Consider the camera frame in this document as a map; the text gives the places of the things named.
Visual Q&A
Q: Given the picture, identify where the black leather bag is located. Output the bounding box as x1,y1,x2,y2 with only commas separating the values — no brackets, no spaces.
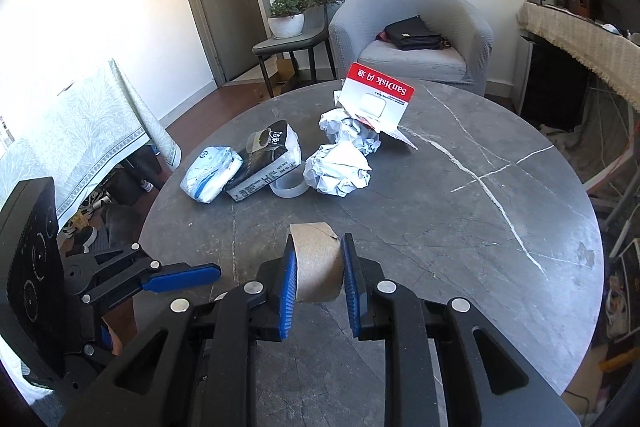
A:
384,16,446,52

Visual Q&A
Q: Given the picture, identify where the black cabinet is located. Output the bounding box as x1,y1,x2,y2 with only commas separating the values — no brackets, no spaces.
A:
520,34,593,128

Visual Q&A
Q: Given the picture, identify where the person's left hand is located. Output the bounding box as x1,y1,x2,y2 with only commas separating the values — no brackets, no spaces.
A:
102,294,138,358

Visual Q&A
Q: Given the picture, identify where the white desk frame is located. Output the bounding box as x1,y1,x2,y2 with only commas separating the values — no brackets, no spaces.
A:
582,72,640,228

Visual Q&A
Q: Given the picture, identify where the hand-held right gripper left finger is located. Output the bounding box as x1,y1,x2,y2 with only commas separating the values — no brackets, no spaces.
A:
60,237,299,427

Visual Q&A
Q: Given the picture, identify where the grey dining chair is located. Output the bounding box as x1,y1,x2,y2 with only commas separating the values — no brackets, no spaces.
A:
251,0,337,98

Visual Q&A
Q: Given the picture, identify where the black coffee packet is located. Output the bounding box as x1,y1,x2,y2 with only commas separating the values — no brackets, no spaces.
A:
225,119,303,204

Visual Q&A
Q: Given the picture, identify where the pale patterned tablecloth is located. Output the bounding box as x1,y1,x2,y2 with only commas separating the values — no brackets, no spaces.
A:
0,58,182,233

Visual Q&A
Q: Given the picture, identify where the black white sneaker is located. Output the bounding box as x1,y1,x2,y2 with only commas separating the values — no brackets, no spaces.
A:
62,226,99,254

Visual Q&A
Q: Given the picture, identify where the cardboard box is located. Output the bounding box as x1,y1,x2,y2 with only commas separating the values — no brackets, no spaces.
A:
248,57,301,102

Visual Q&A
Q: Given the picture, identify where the white blue tissue packet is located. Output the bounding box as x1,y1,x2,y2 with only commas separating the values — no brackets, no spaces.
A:
180,145,243,204

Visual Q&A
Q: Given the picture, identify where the white paper ball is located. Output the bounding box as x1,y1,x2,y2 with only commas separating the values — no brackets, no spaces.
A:
318,107,382,156
303,142,373,198

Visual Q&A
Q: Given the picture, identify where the potted bonsai plant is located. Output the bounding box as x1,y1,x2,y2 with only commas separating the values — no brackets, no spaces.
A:
267,0,355,39

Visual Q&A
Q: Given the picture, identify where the beige fringed desk cloth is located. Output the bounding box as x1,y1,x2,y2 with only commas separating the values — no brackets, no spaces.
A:
517,2,640,112

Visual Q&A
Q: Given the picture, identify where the red white card package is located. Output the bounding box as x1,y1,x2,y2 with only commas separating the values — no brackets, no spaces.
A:
334,62,419,151

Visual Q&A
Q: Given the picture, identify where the grey door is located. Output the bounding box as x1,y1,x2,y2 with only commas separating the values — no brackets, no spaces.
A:
170,0,271,88

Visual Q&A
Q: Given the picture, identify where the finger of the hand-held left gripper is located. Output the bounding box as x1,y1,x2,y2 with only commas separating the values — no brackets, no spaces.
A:
62,243,222,309
61,307,171,390

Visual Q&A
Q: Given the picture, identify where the grey armchair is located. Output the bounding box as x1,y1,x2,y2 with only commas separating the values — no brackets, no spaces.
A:
328,0,494,98

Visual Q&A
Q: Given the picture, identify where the clear tape roll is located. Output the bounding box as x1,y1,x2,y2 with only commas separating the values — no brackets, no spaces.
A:
269,169,311,198

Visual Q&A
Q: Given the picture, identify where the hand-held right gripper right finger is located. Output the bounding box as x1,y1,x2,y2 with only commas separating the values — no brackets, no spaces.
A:
344,233,582,427

